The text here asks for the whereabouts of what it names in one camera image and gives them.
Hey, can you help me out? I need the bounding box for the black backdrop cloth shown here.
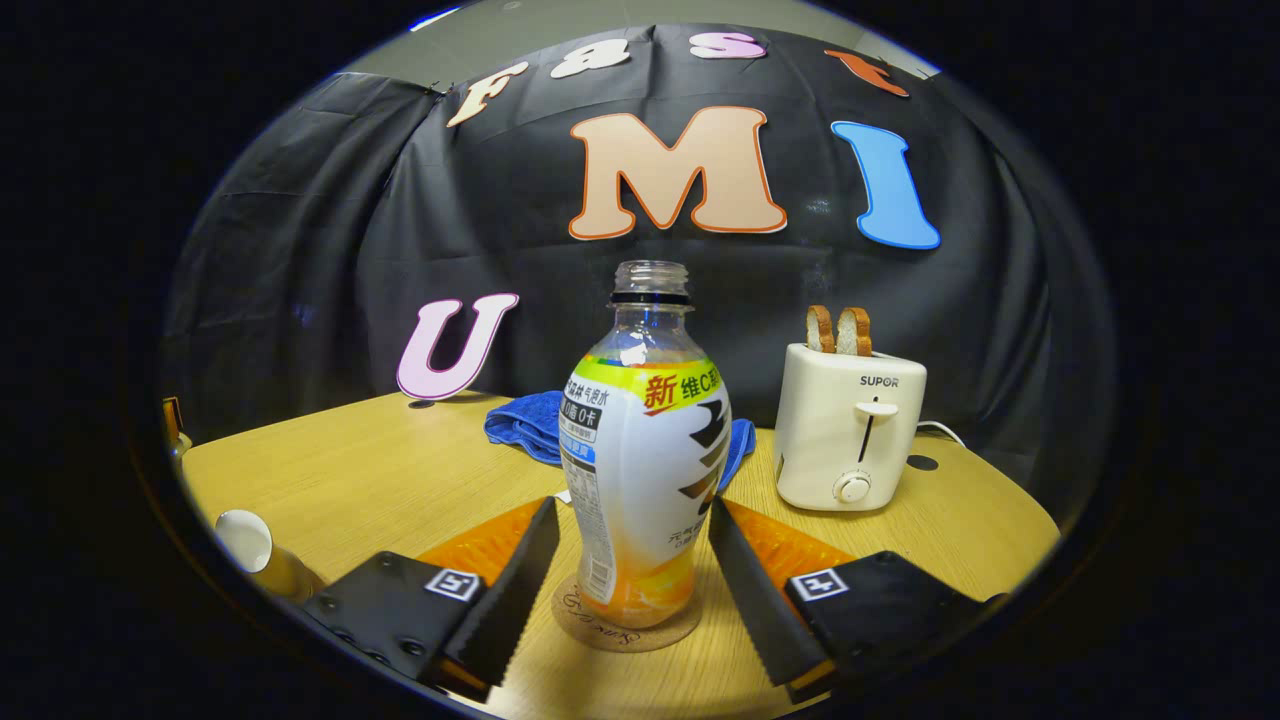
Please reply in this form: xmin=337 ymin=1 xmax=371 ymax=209
xmin=160 ymin=22 xmax=1111 ymax=521

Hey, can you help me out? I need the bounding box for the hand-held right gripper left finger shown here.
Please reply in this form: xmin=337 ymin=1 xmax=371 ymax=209
xmin=300 ymin=497 xmax=562 ymax=703

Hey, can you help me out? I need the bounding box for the yellow ceramic teacup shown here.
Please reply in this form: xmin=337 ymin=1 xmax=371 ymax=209
xmin=215 ymin=509 xmax=327 ymax=605

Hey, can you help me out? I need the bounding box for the round cork coaster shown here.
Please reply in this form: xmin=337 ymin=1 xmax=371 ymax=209
xmin=550 ymin=572 xmax=704 ymax=654

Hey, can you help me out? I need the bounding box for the white toaster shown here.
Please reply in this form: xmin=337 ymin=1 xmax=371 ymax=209
xmin=773 ymin=343 xmax=928 ymax=513

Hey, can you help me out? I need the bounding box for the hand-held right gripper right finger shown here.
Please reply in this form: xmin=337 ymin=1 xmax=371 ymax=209
xmin=708 ymin=497 xmax=1011 ymax=706

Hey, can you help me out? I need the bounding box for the water bottle with white label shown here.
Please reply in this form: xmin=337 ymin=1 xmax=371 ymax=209
xmin=558 ymin=260 xmax=733 ymax=629

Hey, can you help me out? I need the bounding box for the blue folded towel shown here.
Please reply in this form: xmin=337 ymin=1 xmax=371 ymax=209
xmin=484 ymin=390 xmax=757 ymax=493

